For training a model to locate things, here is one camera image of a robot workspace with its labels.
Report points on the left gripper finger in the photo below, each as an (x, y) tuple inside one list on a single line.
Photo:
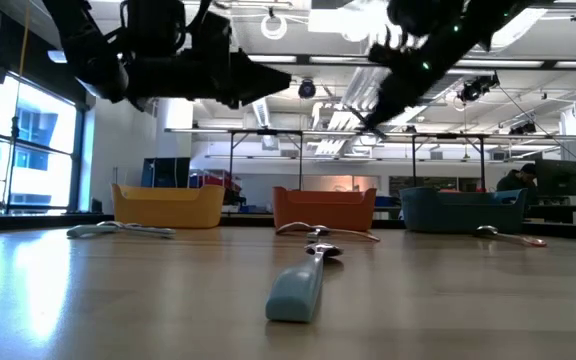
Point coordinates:
[(258, 69), (258, 87)]

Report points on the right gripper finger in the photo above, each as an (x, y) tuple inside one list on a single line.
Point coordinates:
[(378, 111), (385, 116)]

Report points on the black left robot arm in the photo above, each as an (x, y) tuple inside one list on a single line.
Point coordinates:
[(88, 55)]

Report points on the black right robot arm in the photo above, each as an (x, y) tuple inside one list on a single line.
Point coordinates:
[(468, 35)]

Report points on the ceiling light strip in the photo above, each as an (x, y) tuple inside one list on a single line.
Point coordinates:
[(498, 63), (273, 59)]

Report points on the black framed workstation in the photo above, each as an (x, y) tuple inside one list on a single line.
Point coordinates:
[(448, 135), (268, 132)]

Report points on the blue cabinet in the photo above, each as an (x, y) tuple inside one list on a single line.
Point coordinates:
[(165, 172)]

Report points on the red storage boxes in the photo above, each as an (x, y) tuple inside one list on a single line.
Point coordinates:
[(213, 180)]

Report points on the orange plastic bin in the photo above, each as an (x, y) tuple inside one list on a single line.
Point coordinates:
[(325, 210)]

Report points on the dark blue plastic bin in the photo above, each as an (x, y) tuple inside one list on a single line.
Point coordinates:
[(458, 212)]

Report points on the yellow plastic bin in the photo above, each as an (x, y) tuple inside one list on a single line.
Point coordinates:
[(168, 207)]

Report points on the person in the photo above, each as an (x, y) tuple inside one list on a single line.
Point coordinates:
[(515, 181)]

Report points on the large window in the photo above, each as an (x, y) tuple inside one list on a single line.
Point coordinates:
[(43, 165)]

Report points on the black computer monitor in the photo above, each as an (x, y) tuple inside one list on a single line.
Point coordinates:
[(558, 177)]

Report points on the black overhead camera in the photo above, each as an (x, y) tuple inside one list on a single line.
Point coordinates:
[(307, 89)]

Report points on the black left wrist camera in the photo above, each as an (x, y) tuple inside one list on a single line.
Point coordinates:
[(153, 27)]

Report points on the black ceiling camera rig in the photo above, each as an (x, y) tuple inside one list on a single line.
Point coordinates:
[(475, 89)]

